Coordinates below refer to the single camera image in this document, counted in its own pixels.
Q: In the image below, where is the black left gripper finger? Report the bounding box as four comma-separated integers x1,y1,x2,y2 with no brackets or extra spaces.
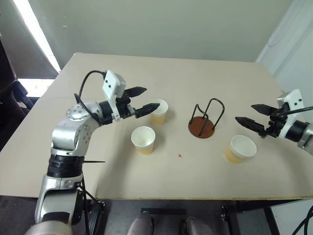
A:
134,103,160,119
124,86,148,97

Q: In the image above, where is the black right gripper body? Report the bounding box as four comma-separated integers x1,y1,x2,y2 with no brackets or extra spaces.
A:
261,107,289,140

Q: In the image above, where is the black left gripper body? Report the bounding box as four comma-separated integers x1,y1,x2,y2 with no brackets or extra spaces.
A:
115,96,136,120

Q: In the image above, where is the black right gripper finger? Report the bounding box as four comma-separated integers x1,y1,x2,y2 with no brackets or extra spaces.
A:
235,117,267,135
251,104,278,116

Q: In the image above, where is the yellow paper cup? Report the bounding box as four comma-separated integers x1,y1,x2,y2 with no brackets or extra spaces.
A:
131,126,156,156
224,135,257,165
149,98,169,126

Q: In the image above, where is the dark chair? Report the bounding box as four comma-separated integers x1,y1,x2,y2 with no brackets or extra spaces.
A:
0,36,29,152

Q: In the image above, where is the dark rounded robot leg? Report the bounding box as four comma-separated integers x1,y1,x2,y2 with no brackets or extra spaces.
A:
183,217,214,235
129,212,155,235

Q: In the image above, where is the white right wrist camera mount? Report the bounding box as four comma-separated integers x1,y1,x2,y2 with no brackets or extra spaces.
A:
276,89,307,141

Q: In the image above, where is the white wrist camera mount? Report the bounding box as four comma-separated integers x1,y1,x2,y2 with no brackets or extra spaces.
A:
102,70,127,118
276,89,307,141

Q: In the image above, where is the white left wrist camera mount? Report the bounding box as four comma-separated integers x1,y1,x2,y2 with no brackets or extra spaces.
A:
102,70,127,118

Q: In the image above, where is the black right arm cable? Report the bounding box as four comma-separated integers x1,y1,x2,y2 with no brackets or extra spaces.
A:
285,106,313,116

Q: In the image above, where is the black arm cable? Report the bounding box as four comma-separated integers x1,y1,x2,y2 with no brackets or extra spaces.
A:
73,70,108,125
285,106,313,116

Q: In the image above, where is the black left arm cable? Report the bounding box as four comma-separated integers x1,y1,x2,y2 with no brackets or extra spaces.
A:
73,70,108,125

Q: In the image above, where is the brown cup holder wire stand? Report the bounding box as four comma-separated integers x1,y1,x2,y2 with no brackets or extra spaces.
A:
188,98,225,140

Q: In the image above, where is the black table frame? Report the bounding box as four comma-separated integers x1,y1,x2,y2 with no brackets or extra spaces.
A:
84,198,313,235

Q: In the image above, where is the black floor cable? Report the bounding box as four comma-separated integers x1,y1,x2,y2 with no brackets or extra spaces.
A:
296,214,313,235

